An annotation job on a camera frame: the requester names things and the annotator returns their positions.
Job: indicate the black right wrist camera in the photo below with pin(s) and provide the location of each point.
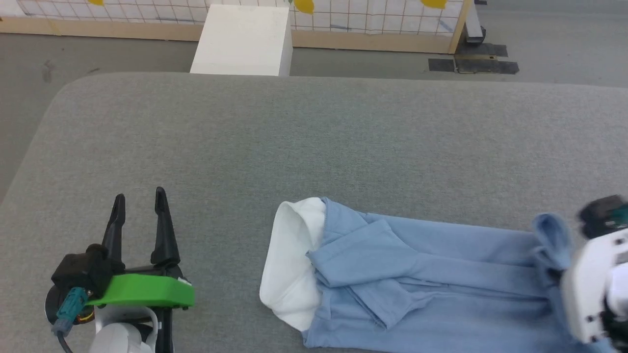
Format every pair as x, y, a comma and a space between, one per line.
598, 215

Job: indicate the white rectangular pillar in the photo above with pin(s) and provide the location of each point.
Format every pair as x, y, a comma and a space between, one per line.
243, 41

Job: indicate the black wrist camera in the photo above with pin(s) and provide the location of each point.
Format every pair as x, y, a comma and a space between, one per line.
598, 215
86, 269

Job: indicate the black grey caster foot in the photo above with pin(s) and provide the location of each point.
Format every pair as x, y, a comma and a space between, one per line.
475, 27

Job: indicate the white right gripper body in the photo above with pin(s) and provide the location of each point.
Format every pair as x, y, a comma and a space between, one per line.
586, 289

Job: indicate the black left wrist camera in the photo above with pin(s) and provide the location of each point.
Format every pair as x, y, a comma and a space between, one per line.
86, 269

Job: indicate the blue and white garment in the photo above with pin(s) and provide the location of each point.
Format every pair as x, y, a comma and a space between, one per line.
417, 274

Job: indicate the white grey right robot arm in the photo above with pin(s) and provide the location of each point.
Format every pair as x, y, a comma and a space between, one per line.
619, 314

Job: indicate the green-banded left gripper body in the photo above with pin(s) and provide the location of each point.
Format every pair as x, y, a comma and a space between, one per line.
142, 291

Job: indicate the grey fabric padded surface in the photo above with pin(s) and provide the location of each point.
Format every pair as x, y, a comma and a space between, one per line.
314, 137

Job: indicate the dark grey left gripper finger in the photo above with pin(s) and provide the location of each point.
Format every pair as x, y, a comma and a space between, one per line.
164, 240
115, 235

